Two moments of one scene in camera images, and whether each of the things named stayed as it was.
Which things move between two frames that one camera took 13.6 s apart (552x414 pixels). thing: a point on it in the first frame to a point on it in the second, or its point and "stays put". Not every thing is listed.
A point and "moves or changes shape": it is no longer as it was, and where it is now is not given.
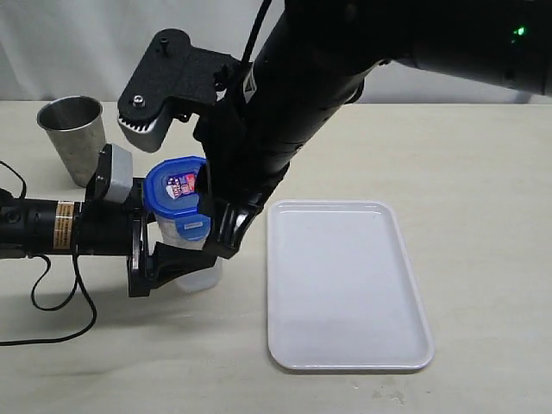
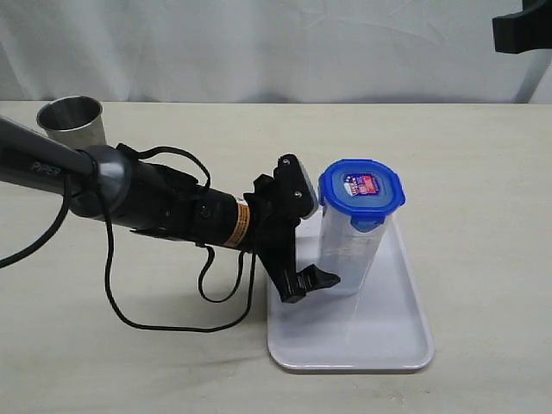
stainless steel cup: x=75 y=127 stays put
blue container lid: x=171 y=191 moves or changes shape
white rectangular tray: x=341 y=292 stays put
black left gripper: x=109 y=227 to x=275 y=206
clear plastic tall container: x=195 y=282 to x=346 y=251
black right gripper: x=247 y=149 to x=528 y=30
